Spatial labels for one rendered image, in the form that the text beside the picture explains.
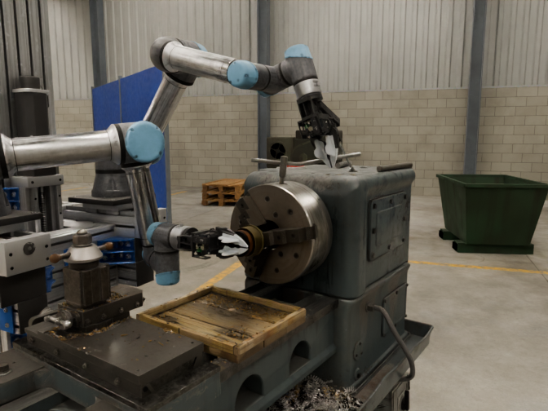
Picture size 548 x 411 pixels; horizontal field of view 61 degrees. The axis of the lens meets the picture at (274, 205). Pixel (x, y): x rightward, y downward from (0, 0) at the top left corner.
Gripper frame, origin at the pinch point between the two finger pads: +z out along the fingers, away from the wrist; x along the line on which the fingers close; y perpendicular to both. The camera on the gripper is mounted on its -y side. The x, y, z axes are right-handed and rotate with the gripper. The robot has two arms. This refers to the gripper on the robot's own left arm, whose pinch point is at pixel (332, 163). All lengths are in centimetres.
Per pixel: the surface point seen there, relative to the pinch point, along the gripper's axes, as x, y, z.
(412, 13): -201, -947, -363
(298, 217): -11.6, 7.8, 12.6
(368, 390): -18, -15, 75
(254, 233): -19.9, 19.3, 13.7
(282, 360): -19, 23, 49
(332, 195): -7.1, -7.7, 8.8
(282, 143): -488, -734, -160
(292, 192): -11.8, 6.9, 5.2
